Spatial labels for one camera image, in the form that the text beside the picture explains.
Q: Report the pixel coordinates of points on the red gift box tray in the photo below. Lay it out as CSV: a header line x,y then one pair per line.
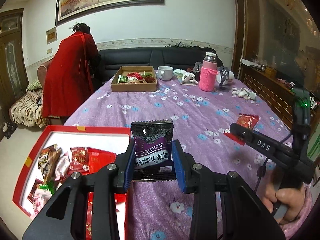
x,y
111,139

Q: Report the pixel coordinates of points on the brown cardboard snack tray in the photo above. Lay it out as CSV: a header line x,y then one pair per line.
x,y
134,79

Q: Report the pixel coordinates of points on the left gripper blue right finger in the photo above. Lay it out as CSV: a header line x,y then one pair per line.
x,y
183,165

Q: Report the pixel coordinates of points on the thermos with pink sleeve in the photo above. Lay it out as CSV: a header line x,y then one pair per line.
x,y
208,72

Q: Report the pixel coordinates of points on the gold brown snack bag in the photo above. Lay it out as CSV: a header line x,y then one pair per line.
x,y
47,161

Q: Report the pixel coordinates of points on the small wall plaque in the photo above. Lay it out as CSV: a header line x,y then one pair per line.
x,y
51,35

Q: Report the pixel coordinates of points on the brown brick sideboard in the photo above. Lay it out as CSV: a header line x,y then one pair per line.
x,y
265,84

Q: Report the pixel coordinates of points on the black purple snack packet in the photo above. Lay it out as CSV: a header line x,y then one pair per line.
x,y
153,147

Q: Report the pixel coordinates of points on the pink patterned sleeve forearm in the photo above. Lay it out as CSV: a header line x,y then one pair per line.
x,y
291,228

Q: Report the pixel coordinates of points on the long red snack pack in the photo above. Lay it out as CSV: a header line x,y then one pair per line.
x,y
99,158

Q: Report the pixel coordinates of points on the small green candy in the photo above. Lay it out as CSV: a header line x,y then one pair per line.
x,y
49,186

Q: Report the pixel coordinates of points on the dark red jujube packet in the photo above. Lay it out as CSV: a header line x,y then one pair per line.
x,y
79,161

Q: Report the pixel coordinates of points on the person right hand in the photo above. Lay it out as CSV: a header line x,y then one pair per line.
x,y
293,198

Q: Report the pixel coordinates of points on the pink white 520 packet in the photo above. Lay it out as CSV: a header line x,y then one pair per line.
x,y
62,168

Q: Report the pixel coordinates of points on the white cloth pile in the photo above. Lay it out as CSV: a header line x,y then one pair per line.
x,y
185,78

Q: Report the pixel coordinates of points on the brown armchair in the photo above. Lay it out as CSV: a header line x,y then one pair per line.
x,y
42,71

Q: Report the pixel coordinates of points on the black leather sofa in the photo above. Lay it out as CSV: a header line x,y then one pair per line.
x,y
108,61

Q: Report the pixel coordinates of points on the black phone stand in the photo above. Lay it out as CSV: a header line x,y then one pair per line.
x,y
224,77

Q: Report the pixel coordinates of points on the wooden cabinet door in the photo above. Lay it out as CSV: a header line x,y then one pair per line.
x,y
14,80

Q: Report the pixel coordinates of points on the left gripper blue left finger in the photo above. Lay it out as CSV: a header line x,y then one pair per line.
x,y
126,165

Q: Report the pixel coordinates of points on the white work gloves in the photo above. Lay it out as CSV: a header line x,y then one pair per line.
x,y
244,93

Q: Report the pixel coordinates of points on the person in red coat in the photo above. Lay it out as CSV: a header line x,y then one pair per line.
x,y
70,78

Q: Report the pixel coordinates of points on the patterned blanket pile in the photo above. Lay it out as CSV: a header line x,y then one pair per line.
x,y
27,110

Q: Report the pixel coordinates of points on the white ceramic mug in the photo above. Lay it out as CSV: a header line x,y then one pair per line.
x,y
165,73

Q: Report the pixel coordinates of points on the pink strawberry bear packet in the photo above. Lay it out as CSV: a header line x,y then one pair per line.
x,y
38,197

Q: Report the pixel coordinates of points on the purple floral tablecloth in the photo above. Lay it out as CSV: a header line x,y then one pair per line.
x,y
160,210

